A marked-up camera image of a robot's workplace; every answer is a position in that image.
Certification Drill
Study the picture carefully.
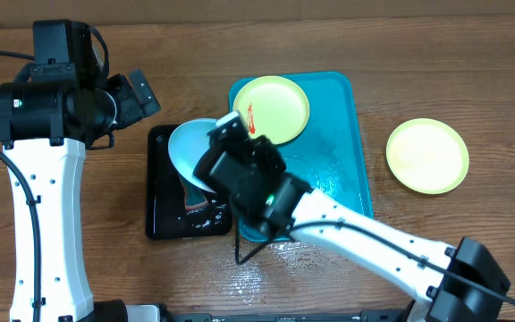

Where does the light blue plate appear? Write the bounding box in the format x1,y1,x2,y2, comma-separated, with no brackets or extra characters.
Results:
168,118,216,193

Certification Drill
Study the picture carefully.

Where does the green and orange sponge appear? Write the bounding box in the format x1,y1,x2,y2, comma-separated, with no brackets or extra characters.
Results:
180,177,208,212

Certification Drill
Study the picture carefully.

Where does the green plate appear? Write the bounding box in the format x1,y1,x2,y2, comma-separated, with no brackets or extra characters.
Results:
232,76,310,145
385,118,469,195

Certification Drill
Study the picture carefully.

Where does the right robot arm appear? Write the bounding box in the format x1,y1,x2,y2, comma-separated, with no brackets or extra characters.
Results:
194,112,511,321

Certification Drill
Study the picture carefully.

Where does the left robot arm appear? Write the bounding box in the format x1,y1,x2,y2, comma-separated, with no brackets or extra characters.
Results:
0,20,162,322

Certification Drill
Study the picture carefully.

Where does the teal plastic tray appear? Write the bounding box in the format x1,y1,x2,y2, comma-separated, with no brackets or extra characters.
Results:
229,72,373,217

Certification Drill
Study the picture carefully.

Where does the black plastic tray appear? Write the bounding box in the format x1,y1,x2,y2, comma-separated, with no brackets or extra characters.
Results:
145,124,232,240

